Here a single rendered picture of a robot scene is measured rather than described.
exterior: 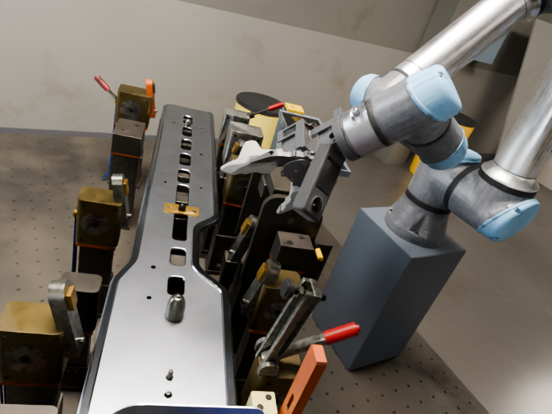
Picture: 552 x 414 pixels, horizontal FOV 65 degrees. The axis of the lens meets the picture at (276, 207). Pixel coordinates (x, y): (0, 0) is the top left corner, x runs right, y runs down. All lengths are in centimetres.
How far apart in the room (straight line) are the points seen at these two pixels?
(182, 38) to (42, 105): 107
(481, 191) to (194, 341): 63
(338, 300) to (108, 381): 70
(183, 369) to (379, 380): 68
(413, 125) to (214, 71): 302
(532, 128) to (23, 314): 91
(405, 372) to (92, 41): 276
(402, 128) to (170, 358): 50
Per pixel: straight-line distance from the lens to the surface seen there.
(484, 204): 97
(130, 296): 84
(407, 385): 133
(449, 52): 83
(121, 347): 76
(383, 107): 62
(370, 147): 64
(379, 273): 110
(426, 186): 104
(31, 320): 74
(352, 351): 123
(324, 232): 100
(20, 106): 342
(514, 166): 95
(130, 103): 156
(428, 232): 107
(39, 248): 140
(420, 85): 62
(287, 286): 60
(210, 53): 351
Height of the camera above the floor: 159
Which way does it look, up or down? 30 degrees down
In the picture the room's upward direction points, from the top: 19 degrees clockwise
